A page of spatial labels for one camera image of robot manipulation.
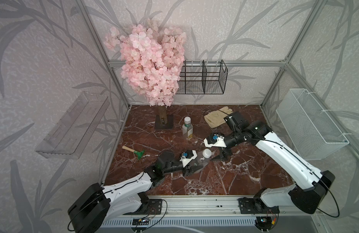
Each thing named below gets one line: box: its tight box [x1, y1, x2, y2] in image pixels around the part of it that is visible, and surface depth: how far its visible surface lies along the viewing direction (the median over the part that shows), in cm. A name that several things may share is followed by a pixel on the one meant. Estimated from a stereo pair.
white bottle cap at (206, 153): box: [202, 148, 213, 159], surface depth 68 cm
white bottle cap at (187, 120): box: [183, 116, 192, 125], surface depth 88 cm
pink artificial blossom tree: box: [103, 18, 187, 130], surface depth 67 cm
